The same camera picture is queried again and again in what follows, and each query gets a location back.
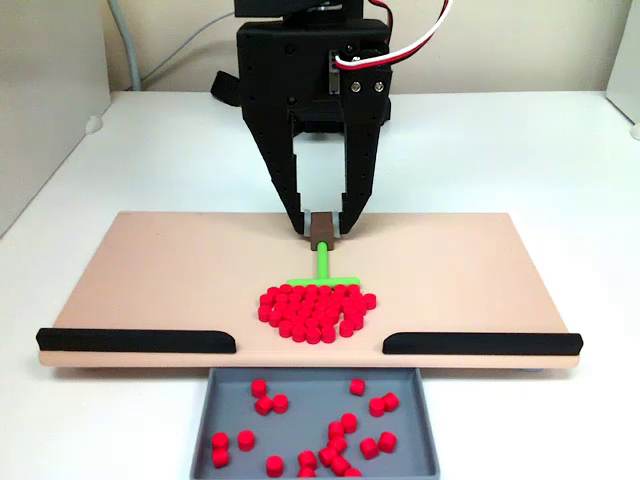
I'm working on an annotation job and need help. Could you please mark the black base clamp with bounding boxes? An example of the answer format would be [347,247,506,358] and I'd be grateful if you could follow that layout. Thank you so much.
[209,69,242,109]

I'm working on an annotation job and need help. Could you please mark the thick grey cable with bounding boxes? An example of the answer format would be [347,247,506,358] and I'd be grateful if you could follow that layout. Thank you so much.
[108,0,144,92]

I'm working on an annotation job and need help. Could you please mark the beige flat work board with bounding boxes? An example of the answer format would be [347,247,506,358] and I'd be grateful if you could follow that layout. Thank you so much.
[37,210,585,372]

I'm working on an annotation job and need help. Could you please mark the thin grey cable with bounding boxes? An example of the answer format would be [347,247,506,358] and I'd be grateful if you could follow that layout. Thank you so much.
[141,10,236,86]

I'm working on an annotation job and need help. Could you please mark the white side panel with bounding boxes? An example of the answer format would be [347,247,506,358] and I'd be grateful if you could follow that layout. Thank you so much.
[604,0,640,126]
[0,0,112,239]

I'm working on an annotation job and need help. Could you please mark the green T-shaped pusher tool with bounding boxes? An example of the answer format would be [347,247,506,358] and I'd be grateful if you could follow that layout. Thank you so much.
[286,210,361,289]

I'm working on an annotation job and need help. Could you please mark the grey shallow plastic tray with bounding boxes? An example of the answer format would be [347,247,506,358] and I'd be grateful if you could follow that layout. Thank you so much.
[189,367,442,479]

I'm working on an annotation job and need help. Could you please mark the black foam edge rail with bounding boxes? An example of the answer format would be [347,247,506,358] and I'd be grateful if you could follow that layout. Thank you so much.
[35,327,237,357]
[382,331,584,358]

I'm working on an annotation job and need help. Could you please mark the red white black servo cable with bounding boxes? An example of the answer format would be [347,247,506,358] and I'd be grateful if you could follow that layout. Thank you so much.
[333,0,455,69]
[367,0,397,32]

